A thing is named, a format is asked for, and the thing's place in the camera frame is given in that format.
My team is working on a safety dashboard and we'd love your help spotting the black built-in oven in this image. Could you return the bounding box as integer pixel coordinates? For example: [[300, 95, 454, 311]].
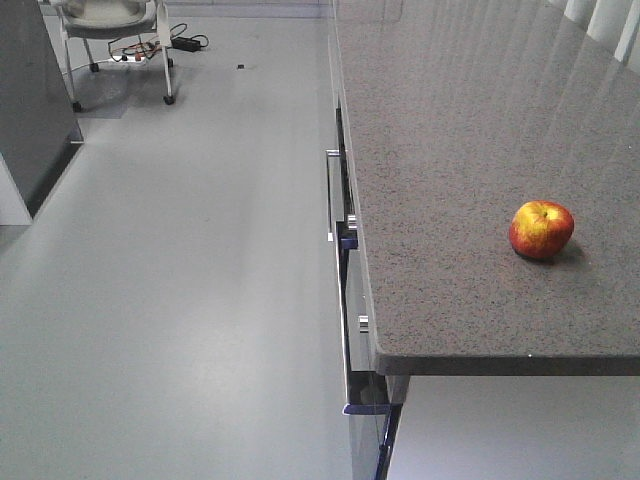
[[332, 107, 401, 479]]

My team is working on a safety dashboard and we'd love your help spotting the black power adapter brick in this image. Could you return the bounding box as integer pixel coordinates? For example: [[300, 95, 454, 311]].
[[171, 36, 202, 52]]

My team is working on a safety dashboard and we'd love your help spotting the grey kitchen island cabinet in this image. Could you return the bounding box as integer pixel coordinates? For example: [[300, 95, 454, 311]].
[[1, 1, 83, 226]]

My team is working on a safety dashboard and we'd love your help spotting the silver oven door handle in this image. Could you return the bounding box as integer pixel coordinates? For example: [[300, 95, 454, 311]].
[[325, 150, 347, 242]]

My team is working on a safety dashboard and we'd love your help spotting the red yellow apple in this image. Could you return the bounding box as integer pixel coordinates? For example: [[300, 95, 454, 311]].
[[508, 200, 575, 260]]

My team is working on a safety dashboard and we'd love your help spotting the white mesh office chair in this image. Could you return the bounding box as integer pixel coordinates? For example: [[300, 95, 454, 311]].
[[49, 1, 175, 112]]

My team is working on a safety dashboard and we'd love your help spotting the white power strip with plugs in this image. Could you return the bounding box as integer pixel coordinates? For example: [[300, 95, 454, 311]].
[[109, 47, 153, 65]]

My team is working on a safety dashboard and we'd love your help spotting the silver oven knob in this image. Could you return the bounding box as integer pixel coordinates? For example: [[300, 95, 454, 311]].
[[346, 214, 358, 231]]

